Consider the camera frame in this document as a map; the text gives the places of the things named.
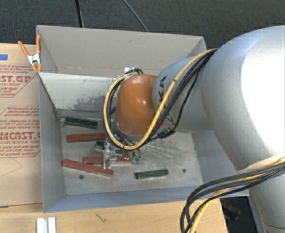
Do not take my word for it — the red-brown flat block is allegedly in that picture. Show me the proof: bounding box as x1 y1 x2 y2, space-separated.
83 155 131 166
62 158 115 178
66 133 107 144

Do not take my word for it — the grey metal bin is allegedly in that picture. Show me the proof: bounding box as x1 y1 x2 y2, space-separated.
36 25 251 214

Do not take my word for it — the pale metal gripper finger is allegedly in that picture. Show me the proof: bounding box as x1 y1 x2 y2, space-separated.
102 142 111 170
110 145 118 163

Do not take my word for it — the brown cardboard board red print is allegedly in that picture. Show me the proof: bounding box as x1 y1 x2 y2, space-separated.
0 42 44 209

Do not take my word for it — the dark green flat block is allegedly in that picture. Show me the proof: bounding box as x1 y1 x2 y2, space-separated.
64 116 99 130
134 169 169 180

